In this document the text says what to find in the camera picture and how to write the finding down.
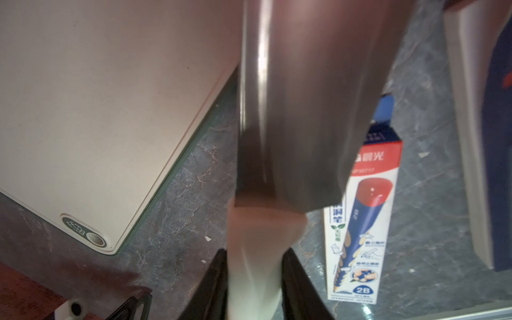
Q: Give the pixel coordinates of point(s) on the dark blue notebook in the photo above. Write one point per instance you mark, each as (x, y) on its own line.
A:
(478, 38)

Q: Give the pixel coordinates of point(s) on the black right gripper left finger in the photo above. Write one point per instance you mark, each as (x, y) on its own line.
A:
(210, 298)

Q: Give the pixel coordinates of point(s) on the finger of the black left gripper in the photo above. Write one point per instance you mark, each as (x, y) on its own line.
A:
(133, 308)

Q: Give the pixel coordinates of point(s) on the beige green-rimmed cutting board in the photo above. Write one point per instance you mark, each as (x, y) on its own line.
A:
(100, 98)

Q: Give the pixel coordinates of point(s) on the knife with cream handle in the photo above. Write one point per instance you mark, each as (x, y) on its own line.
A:
(310, 79)

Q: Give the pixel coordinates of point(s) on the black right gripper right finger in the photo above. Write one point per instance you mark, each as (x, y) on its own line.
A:
(300, 298)

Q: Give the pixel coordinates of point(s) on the red blue pencil box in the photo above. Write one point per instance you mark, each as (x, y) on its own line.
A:
(356, 229)

